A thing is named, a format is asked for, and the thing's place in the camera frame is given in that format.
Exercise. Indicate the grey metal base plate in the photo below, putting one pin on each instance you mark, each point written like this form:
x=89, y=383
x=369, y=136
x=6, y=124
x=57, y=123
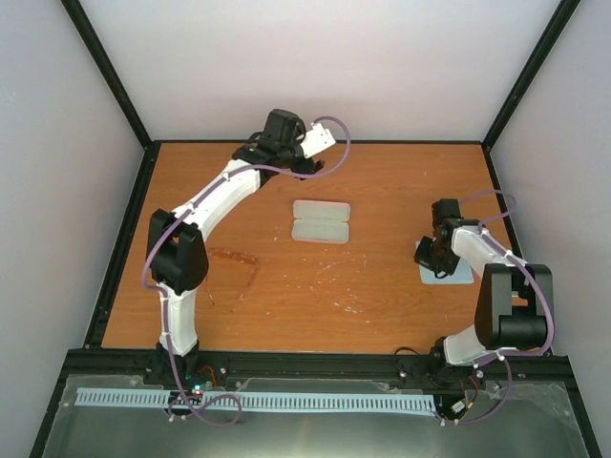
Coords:
x=498, y=420

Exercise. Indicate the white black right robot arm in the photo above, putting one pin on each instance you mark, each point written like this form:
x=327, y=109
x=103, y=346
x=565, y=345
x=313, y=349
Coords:
x=513, y=315

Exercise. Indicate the black aluminium mounting rail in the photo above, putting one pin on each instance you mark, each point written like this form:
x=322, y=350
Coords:
x=225, y=368

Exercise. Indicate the orange transparent sunglasses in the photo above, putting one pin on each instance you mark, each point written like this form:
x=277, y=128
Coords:
x=230, y=276

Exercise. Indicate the pink glasses case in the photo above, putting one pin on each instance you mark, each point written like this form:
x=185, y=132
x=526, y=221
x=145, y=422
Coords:
x=320, y=221

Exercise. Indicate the light blue cleaning cloth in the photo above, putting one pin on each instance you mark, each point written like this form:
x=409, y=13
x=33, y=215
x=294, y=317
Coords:
x=462, y=275

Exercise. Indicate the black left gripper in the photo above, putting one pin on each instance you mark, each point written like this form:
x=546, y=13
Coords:
x=306, y=167

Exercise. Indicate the light blue slotted cable duct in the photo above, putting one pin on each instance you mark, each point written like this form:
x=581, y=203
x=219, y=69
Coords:
x=267, y=402

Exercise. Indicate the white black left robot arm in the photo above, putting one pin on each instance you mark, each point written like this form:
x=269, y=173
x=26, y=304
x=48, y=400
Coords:
x=176, y=257

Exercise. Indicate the black enclosure frame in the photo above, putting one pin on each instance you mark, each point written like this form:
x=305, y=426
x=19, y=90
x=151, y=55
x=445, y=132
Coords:
x=50, y=426

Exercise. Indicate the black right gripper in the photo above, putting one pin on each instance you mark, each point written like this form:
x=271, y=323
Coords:
x=420, y=257

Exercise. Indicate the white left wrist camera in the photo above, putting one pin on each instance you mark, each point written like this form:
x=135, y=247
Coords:
x=316, y=140

